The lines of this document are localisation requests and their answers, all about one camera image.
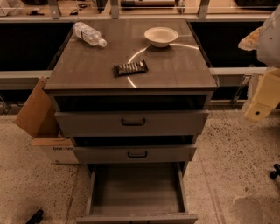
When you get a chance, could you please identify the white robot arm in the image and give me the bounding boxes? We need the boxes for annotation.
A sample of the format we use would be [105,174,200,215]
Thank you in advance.
[238,5,280,123]

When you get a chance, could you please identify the black object on floor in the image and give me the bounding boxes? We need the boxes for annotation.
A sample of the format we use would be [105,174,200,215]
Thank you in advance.
[25,209,44,224]

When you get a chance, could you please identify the white paper bowl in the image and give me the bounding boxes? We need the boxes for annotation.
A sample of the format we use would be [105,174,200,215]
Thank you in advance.
[144,27,179,48]

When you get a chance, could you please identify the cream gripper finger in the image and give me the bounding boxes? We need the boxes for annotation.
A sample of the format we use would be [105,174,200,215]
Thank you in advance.
[244,68,280,123]

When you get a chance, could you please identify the bottom grey open drawer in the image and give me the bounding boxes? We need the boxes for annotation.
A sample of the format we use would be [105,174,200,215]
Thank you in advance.
[76,162,198,224]

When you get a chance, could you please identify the top grey drawer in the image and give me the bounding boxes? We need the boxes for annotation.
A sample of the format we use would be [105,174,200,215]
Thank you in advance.
[55,110,208,137]

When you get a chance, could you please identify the black chair caster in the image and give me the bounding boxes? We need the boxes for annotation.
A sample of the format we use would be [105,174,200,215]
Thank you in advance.
[269,164,280,179]

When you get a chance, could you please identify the dark chocolate rxbar wrapper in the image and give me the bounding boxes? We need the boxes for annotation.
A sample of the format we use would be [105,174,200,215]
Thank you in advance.
[113,59,149,77]

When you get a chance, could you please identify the clear plastic water bottle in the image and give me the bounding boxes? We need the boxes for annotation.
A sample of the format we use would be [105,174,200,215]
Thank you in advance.
[73,22,107,47]

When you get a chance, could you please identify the grey wooden drawer cabinet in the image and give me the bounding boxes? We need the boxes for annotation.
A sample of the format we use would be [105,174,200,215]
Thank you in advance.
[43,18,219,224]

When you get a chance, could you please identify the open cardboard box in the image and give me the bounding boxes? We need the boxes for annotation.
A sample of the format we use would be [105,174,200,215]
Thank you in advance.
[14,77,78,164]

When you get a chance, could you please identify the middle grey drawer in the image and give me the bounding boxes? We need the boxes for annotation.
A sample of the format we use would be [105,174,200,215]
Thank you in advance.
[73,144,196,164]

